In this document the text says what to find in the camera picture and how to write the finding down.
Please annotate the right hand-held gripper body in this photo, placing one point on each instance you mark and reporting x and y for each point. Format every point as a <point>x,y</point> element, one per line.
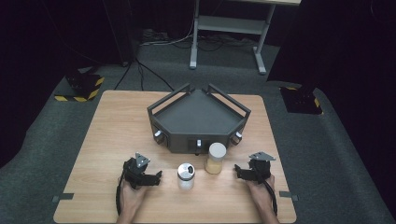
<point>261,170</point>

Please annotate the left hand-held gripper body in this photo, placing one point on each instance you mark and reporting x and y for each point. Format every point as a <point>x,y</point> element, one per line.
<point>135,171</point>

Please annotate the white lid jar yellow powder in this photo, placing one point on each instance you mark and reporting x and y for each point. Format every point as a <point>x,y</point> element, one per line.
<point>215,151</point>

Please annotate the person's left hand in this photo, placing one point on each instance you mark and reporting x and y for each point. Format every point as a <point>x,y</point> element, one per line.
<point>132,197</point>

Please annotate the grey tape strip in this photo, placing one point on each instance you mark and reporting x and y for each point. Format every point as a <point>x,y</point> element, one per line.
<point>63,197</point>
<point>288,195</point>

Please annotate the black yellow striped stand base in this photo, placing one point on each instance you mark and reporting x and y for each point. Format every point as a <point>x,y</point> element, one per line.
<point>300,101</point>
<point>83,87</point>

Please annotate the dark curtain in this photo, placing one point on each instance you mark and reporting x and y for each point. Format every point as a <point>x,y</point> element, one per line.
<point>342,40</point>
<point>46,46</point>

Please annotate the white metal desk frame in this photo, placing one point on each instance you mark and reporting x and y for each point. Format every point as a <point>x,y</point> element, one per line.
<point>230,25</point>

